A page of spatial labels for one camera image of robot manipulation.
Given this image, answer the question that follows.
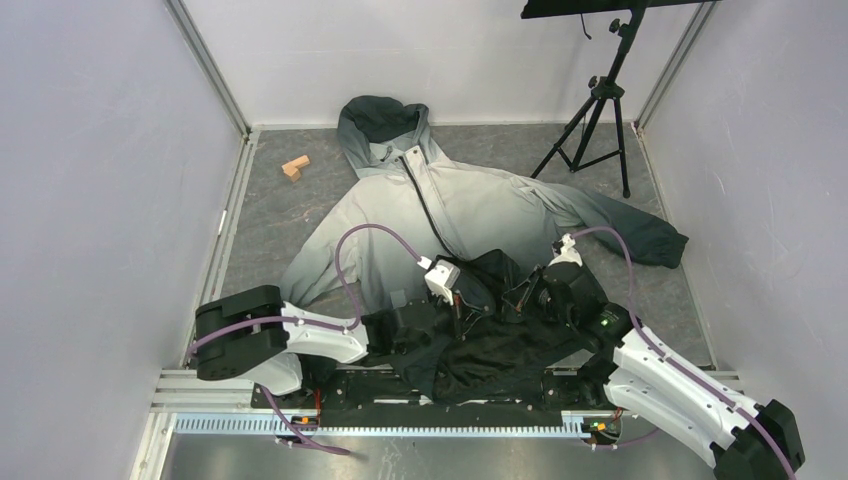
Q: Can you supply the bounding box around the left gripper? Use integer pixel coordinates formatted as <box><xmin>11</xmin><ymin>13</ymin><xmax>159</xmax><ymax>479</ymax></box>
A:
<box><xmin>397</xmin><ymin>285</ymin><xmax>484</xmax><ymax>355</ymax></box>

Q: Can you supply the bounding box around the grey gradient hooded jacket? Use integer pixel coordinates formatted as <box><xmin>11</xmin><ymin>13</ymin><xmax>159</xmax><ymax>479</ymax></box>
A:
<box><xmin>280</xmin><ymin>95</ymin><xmax>687</xmax><ymax>402</ymax></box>

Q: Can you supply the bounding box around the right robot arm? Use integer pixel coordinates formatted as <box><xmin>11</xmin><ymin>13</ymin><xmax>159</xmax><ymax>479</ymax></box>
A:
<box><xmin>503</xmin><ymin>263</ymin><xmax>806</xmax><ymax>479</ymax></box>

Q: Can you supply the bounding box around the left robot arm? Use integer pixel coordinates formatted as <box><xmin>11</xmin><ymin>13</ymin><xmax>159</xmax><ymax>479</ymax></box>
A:
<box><xmin>187</xmin><ymin>285</ymin><xmax>491</xmax><ymax>408</ymax></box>

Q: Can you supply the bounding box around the black tripod stand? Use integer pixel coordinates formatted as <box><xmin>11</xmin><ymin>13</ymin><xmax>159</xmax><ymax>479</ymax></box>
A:
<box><xmin>530</xmin><ymin>1</ymin><xmax>652</xmax><ymax>199</ymax></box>

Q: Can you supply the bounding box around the orange wooden block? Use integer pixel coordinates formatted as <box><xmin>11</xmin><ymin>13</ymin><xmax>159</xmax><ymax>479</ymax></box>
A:
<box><xmin>281</xmin><ymin>155</ymin><xmax>311</xmax><ymax>183</ymax></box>

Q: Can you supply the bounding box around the black panel on tripod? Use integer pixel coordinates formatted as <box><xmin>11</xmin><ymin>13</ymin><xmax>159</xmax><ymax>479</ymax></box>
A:
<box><xmin>520</xmin><ymin>0</ymin><xmax>699</xmax><ymax>20</ymax></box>

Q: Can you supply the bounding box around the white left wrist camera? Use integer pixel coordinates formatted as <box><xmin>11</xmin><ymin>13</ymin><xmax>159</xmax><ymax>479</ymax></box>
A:
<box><xmin>417</xmin><ymin>256</ymin><xmax>461</xmax><ymax>306</ymax></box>

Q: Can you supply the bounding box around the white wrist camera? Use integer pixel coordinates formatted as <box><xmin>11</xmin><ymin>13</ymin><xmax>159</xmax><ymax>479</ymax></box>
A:
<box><xmin>417</xmin><ymin>256</ymin><xmax>461</xmax><ymax>306</ymax></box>
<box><xmin>548</xmin><ymin>233</ymin><xmax>583</xmax><ymax>267</ymax></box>

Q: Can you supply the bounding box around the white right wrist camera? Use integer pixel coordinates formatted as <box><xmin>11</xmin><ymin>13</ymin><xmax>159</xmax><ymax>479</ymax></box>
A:
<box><xmin>548</xmin><ymin>233</ymin><xmax>583</xmax><ymax>267</ymax></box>

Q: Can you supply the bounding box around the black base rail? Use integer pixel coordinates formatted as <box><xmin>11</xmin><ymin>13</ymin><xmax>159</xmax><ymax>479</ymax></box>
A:
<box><xmin>152</xmin><ymin>368</ymin><xmax>750</xmax><ymax>452</ymax></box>

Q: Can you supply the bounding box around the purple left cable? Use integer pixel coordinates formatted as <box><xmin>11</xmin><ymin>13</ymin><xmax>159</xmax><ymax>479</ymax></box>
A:
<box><xmin>185</xmin><ymin>223</ymin><xmax>425</xmax><ymax>457</ymax></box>

